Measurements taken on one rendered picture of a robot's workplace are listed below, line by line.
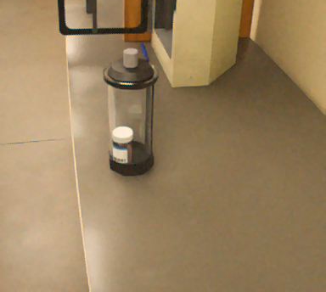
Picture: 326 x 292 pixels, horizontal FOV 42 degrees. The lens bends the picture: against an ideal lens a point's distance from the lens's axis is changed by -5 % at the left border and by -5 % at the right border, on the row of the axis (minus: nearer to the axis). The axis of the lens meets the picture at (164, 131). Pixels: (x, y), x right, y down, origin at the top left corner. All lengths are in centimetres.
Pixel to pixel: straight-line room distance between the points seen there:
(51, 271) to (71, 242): 19
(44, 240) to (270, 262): 146
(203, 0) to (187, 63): 19
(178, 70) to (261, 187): 47
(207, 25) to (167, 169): 45
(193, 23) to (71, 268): 122
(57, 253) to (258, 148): 124
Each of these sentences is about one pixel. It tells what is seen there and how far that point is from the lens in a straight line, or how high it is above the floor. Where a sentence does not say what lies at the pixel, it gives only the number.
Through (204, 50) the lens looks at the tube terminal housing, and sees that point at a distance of 127.
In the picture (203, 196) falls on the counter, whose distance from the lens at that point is 92.
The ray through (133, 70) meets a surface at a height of 118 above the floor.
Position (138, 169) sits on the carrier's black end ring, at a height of 96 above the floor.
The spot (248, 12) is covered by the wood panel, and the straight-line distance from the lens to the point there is 170.
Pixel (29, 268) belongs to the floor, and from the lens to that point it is 203.
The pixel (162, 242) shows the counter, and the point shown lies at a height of 94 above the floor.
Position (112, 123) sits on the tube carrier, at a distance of 90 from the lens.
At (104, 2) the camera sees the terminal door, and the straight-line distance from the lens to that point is 151.
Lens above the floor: 155
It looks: 34 degrees down
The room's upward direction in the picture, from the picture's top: 3 degrees clockwise
